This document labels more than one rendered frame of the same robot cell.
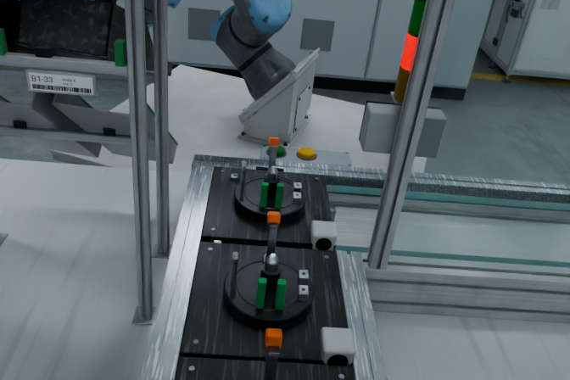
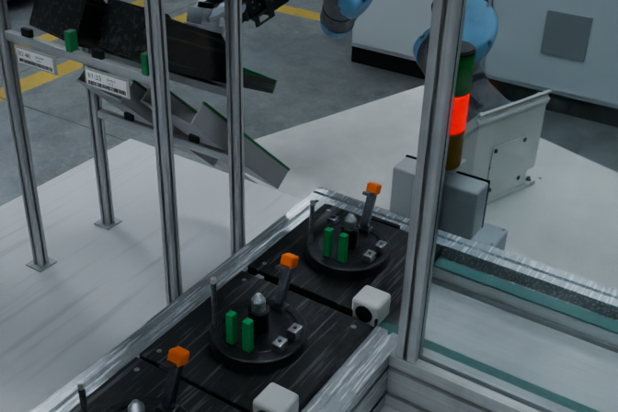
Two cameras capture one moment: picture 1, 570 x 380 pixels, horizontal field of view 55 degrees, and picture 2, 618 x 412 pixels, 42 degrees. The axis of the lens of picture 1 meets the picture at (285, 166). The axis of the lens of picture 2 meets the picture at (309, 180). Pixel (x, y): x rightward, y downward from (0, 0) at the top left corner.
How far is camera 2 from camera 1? 61 cm
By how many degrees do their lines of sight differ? 31
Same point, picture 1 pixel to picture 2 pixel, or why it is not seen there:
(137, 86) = (156, 95)
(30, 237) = (136, 229)
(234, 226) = not seen: hidden behind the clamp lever
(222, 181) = (318, 220)
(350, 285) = (356, 363)
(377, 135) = (403, 196)
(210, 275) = (223, 303)
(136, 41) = (154, 55)
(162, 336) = (141, 337)
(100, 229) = (199, 240)
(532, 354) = not seen: outside the picture
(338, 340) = (273, 398)
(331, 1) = not seen: outside the picture
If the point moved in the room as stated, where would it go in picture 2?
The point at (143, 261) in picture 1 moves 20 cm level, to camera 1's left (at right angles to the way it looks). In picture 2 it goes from (171, 269) to (87, 225)
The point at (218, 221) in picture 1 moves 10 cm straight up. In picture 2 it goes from (276, 257) to (276, 206)
